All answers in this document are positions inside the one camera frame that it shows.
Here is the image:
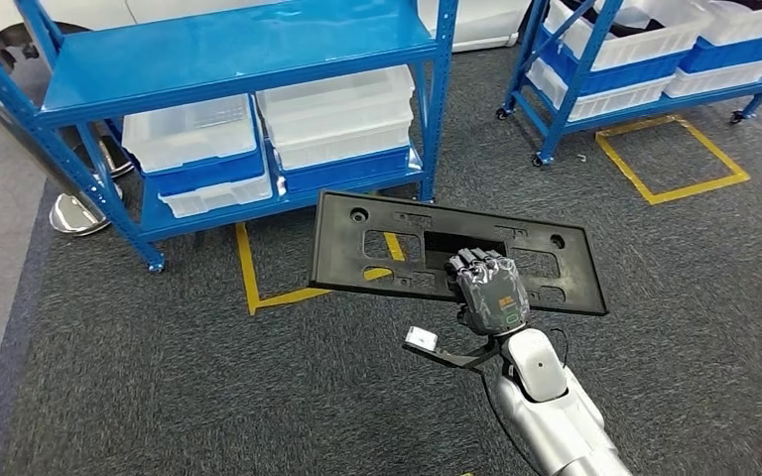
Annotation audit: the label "yellow floor tape square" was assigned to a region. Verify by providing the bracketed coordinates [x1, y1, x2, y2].
[234, 221, 409, 316]
[594, 115, 752, 206]

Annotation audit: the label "blue plastic bin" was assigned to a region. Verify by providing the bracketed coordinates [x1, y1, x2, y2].
[540, 33, 692, 98]
[680, 29, 762, 74]
[144, 147, 265, 197]
[282, 145, 422, 195]

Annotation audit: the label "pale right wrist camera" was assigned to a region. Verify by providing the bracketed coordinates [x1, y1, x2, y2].
[402, 326, 507, 371]

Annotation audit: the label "black parts in bin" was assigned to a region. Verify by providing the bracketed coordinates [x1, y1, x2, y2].
[562, 0, 668, 38]

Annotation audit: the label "white plastic bin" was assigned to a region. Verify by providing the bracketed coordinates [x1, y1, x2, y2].
[547, 0, 714, 72]
[699, 0, 762, 48]
[663, 56, 762, 100]
[526, 59, 675, 123]
[159, 172, 275, 219]

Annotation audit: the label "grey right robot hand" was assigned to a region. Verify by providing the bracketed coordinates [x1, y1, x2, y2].
[444, 247, 532, 337]

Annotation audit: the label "white car red stripe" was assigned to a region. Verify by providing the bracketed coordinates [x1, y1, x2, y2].
[0, 0, 534, 73]

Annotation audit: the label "black plastic plate part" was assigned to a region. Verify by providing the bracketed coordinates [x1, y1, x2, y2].
[307, 190, 610, 318]

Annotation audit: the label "blue metal shelf rack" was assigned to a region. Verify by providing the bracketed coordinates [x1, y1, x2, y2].
[495, 0, 762, 168]
[0, 0, 459, 274]

